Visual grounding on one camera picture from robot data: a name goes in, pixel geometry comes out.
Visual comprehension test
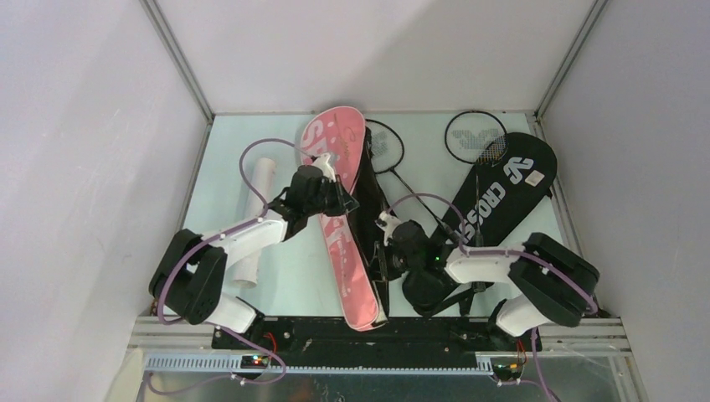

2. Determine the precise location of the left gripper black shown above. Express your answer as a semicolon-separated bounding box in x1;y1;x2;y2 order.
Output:
305;175;360;218

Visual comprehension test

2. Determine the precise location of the black racket left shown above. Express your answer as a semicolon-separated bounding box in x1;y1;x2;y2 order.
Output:
365;118;415;204

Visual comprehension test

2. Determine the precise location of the black racket bag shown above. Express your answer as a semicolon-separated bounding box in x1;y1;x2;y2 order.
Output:
401;131;558;317

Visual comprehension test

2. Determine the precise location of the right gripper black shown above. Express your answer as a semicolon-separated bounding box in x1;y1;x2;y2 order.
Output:
365;237;424;281

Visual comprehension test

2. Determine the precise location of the black racket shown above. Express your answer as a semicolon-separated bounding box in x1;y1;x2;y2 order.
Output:
444;110;508;247
365;118;415;204

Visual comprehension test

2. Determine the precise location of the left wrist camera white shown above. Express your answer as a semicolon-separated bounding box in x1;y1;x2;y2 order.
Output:
311;152;337;183

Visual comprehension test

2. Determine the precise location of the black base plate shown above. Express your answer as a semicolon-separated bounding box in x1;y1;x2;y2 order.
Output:
245;316;542;369

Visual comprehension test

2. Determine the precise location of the white shuttlecock tube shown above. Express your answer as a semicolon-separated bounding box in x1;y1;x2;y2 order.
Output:
231;157;276;289

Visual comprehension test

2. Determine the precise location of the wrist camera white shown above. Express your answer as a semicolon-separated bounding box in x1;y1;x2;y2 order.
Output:
311;152;337;183
375;211;402;243

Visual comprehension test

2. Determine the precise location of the left controller board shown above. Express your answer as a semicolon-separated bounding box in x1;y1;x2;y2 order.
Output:
239;354;270;370

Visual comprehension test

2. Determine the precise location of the pink SPORT racket bag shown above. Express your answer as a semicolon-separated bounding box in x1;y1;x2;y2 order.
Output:
299;106;386;332

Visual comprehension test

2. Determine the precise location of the right controller board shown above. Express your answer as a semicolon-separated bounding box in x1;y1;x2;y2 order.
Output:
492;363;525;383

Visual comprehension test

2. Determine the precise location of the controller board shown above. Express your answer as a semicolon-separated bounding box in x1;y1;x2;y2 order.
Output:
492;363;525;383
239;354;270;370

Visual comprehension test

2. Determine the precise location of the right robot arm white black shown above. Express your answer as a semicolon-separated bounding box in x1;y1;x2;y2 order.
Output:
376;213;599;350

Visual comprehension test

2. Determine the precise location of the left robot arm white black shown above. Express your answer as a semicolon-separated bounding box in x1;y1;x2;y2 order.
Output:
148;165;359;349

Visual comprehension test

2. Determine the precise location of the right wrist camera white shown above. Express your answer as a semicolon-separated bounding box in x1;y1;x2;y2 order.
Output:
375;211;402;243

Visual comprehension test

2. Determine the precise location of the black racket right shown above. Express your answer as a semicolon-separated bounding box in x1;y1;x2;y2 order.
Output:
444;110;508;247

